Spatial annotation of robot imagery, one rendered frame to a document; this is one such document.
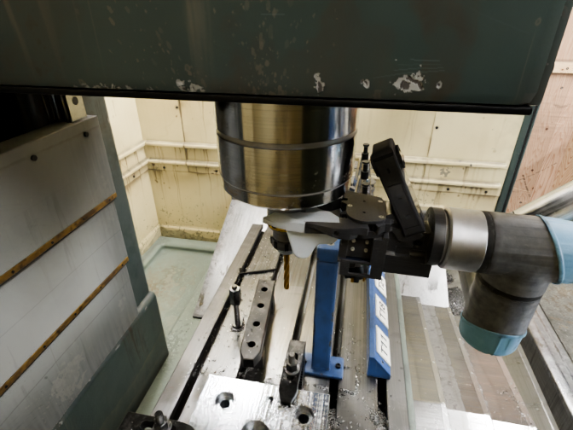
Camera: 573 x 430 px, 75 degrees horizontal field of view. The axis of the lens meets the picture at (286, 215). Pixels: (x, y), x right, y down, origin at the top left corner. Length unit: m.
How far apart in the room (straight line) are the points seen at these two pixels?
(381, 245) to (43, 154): 0.56
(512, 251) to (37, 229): 0.69
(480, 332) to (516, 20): 0.38
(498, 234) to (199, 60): 0.35
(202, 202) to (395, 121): 0.90
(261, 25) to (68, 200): 0.57
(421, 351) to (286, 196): 0.86
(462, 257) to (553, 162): 3.01
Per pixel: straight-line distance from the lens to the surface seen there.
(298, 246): 0.46
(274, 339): 0.95
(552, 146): 3.41
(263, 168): 0.37
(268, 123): 0.35
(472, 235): 0.46
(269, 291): 0.97
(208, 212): 1.77
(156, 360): 1.27
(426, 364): 1.14
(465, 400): 1.11
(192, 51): 0.32
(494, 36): 0.30
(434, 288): 1.46
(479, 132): 1.53
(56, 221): 0.77
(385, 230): 0.45
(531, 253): 0.49
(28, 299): 0.76
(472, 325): 0.56
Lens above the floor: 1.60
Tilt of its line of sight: 29 degrees down
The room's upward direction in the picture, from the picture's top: straight up
